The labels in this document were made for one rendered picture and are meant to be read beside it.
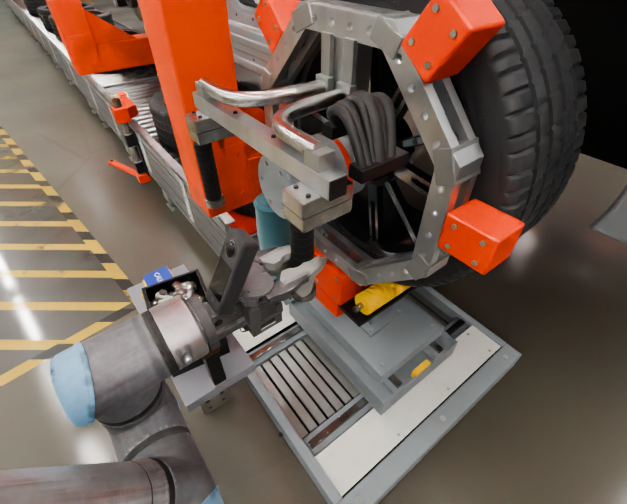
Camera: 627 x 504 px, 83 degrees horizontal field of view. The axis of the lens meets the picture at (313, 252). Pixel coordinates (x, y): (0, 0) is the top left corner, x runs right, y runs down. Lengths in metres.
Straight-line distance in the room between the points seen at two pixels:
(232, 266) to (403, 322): 0.89
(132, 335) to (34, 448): 1.09
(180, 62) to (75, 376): 0.75
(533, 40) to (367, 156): 0.32
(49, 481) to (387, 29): 0.63
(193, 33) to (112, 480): 0.89
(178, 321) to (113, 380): 0.09
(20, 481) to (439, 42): 0.62
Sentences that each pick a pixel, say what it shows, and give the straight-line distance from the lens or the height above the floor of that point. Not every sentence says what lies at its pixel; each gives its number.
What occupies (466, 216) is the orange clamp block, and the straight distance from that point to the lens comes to 0.60.
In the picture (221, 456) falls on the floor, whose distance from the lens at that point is 1.30.
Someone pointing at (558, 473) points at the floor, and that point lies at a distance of 1.46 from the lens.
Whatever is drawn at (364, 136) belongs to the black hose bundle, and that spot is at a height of 1.01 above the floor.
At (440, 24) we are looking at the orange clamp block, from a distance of 0.55.
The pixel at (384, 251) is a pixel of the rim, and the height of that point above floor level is 0.64.
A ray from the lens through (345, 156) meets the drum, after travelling 0.69.
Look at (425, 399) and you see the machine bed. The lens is 1.31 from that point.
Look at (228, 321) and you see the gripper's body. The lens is 0.53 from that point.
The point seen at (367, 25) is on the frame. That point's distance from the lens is 0.63.
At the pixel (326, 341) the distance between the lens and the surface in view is 1.26.
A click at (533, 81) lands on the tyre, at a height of 1.05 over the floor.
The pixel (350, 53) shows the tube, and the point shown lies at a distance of 0.66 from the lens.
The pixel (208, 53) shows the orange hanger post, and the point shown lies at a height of 0.99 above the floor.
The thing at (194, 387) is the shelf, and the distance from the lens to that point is 0.89.
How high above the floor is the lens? 1.21
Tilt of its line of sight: 42 degrees down
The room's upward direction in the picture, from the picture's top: straight up
